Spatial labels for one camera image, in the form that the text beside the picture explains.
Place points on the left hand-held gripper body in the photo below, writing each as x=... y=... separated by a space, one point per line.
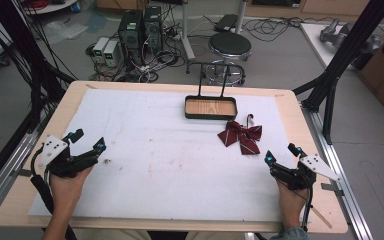
x=55 y=150

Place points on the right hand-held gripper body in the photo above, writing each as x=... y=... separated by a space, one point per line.
x=316 y=165

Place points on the red striped bow tie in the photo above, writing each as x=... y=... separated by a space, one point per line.
x=243 y=136

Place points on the black stand with wooden tray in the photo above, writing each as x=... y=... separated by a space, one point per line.
x=210 y=107

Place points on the person's left hand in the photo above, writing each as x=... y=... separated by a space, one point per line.
x=67 y=191

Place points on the person's right hand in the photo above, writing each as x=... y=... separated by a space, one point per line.
x=291 y=203

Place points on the white table mat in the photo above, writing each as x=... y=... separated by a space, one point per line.
x=163 y=150

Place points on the white power supply unit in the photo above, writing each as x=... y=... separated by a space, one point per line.
x=111 y=53
x=100 y=48

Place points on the white platform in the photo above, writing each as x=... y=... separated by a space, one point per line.
x=316 y=43

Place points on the black computer tower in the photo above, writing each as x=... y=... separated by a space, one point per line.
x=130 y=30
x=152 y=28

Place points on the black round stool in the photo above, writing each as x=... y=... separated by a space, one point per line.
x=230 y=44

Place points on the white round table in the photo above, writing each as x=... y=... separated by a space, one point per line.
x=51 y=6

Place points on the grey desk leg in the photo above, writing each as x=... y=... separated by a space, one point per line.
x=241 y=15
x=186 y=33

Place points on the flat black box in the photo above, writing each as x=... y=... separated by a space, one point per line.
x=226 y=23

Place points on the aluminium rail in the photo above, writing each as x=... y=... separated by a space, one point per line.
x=343 y=186
x=6 y=176

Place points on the black metal frame post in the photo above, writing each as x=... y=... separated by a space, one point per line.
x=350 y=46

